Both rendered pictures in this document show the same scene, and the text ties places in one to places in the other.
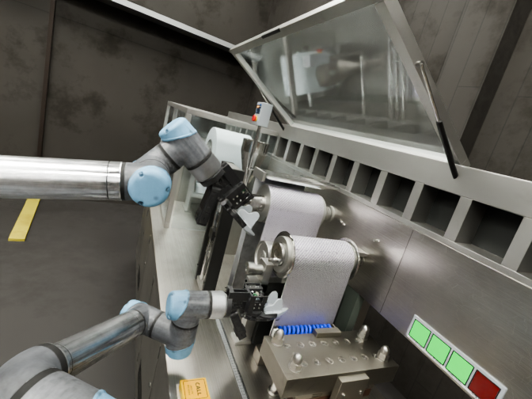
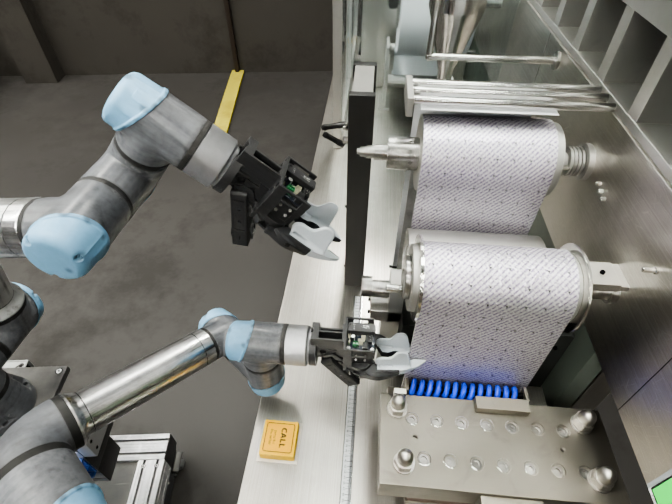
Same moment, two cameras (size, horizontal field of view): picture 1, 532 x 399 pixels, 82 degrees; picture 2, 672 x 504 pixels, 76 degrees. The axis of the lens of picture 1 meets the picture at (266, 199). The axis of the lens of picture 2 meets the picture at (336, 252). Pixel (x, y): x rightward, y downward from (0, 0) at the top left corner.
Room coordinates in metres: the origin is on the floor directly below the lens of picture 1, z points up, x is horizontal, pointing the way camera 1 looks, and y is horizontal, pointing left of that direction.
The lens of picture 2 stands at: (0.42, -0.23, 1.80)
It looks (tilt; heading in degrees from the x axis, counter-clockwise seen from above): 45 degrees down; 31
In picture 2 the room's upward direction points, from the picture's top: straight up
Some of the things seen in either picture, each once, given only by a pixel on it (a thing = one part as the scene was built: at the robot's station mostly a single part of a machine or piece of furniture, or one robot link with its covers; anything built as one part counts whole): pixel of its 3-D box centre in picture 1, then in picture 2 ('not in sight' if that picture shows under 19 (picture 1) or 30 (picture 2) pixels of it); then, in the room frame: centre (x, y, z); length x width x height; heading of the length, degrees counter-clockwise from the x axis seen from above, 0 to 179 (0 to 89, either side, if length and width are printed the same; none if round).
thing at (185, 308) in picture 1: (188, 305); (258, 342); (0.73, 0.13, 1.11); 0.11 x 0.08 x 0.09; 116
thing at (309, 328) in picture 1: (305, 330); (464, 391); (0.88, -0.24, 1.03); 0.21 x 0.04 x 0.03; 116
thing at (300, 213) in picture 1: (289, 262); (466, 263); (1.07, -0.15, 1.16); 0.39 x 0.23 x 0.51; 26
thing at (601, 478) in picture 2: (384, 351); (605, 476); (0.84, -0.48, 1.05); 0.04 x 0.04 x 0.04
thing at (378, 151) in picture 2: not in sight; (372, 151); (1.09, 0.09, 1.34); 0.06 x 0.03 x 0.03; 116
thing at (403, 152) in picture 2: (254, 202); (402, 153); (1.12, 0.04, 1.34); 0.06 x 0.06 x 0.06; 26
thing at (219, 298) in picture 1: (216, 303); (300, 343); (0.77, 0.06, 1.11); 0.08 x 0.05 x 0.08; 26
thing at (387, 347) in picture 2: (273, 299); (401, 343); (0.86, -0.10, 1.11); 0.09 x 0.03 x 0.06; 117
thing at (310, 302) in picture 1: (310, 303); (474, 357); (0.90, -0.23, 1.11); 0.23 x 0.01 x 0.18; 116
